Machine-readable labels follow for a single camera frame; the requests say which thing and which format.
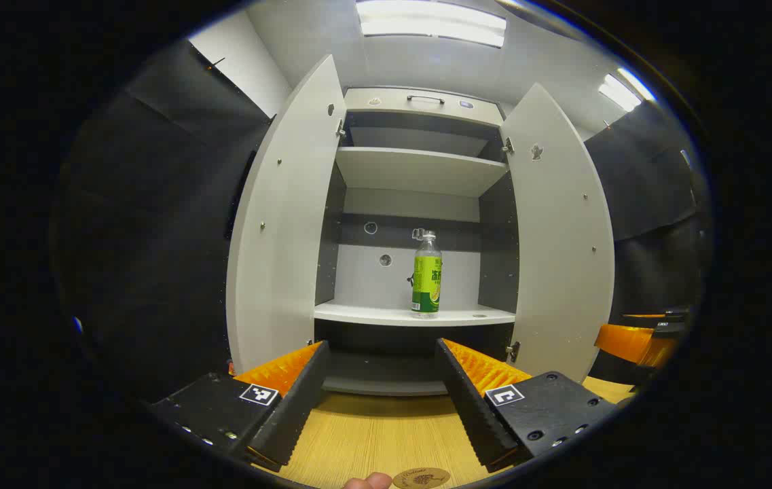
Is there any black backdrop cloth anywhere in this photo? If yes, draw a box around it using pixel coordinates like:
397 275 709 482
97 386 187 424
53 39 707 403

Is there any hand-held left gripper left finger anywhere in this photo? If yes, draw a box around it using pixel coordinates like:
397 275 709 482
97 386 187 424
147 340 331 473

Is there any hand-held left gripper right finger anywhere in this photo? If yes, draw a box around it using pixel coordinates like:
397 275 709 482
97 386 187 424
435 338 619 475

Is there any long ceiling light panel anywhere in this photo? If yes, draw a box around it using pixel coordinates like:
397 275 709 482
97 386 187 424
356 0 508 49

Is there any small ceiling light panel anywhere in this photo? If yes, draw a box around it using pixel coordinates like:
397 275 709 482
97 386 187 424
598 66 659 113

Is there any green label plastic bottle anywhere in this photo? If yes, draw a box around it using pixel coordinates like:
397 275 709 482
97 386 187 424
411 230 443 320

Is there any round brown coaster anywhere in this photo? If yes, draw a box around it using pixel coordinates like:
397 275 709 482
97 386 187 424
392 467 452 489

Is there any grey cabinet door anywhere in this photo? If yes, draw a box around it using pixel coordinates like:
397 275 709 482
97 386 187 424
225 54 348 376
499 82 617 383

